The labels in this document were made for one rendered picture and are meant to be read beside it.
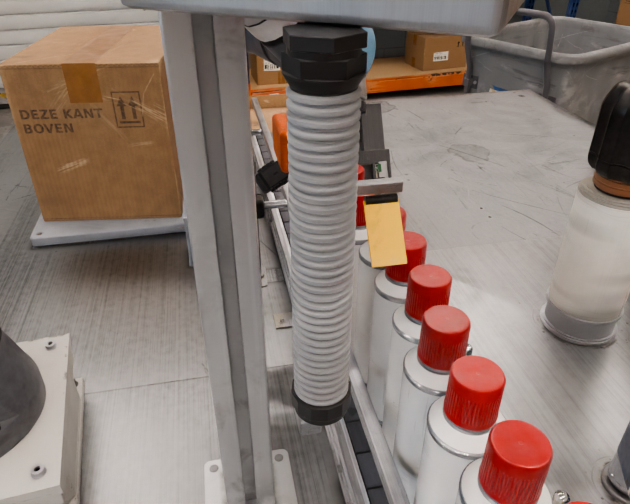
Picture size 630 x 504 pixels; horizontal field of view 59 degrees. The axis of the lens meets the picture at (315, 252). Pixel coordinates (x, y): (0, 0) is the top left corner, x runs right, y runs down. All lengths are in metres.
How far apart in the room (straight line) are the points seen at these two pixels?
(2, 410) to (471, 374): 0.41
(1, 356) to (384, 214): 0.36
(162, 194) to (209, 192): 0.65
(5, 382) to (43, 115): 0.52
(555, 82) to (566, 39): 0.85
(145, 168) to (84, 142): 0.10
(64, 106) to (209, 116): 0.65
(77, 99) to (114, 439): 0.53
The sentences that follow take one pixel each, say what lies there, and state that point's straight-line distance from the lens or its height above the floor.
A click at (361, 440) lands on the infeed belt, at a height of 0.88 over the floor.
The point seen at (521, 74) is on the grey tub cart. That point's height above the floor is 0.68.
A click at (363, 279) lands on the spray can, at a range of 0.54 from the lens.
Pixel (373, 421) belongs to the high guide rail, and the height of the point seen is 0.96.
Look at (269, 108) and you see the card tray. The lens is 1.61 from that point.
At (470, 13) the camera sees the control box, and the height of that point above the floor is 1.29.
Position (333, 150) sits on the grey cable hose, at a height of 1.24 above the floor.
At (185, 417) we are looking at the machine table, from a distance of 0.67.
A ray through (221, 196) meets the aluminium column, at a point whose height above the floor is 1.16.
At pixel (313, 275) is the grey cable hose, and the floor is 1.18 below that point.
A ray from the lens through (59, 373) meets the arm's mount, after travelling 0.65.
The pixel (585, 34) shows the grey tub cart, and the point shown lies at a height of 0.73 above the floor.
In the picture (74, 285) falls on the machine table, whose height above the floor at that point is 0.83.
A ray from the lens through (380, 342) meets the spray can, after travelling 0.52.
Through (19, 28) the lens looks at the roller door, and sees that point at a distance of 4.75.
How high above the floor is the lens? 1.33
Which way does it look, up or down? 32 degrees down
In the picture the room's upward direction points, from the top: straight up
